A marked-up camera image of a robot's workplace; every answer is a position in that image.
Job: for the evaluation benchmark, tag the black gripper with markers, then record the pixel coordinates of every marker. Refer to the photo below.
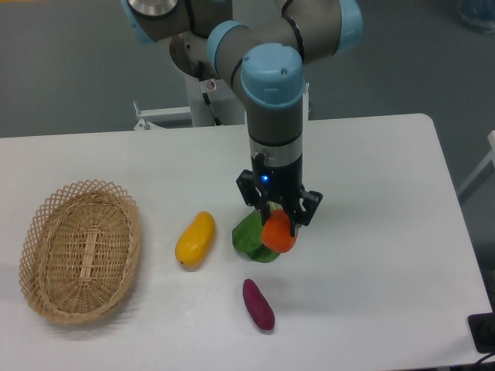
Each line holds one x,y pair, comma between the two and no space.
265,184

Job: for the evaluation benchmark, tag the orange fruit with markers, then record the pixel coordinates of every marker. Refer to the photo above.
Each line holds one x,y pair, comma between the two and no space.
276,233

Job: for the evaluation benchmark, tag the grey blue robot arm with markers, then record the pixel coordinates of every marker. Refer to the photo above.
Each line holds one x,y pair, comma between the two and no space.
315,28

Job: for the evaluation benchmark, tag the green leafy vegetable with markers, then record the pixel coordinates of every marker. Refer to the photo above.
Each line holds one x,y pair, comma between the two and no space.
246,238

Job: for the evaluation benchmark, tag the yellow mango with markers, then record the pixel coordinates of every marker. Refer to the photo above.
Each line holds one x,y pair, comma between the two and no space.
196,240

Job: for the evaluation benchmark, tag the purple sweet potato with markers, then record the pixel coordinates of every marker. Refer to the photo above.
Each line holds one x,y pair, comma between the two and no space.
257,306

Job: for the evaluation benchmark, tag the woven wicker basket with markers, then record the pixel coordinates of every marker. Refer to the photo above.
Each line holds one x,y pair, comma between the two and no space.
81,252

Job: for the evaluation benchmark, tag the black device at edge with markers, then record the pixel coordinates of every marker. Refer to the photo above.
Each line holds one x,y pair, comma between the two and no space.
482,331

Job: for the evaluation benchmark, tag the blue object top right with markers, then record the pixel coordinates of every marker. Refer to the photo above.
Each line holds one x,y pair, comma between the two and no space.
477,15

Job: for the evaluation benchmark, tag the white frame at right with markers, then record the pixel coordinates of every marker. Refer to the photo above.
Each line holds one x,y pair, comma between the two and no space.
479,175

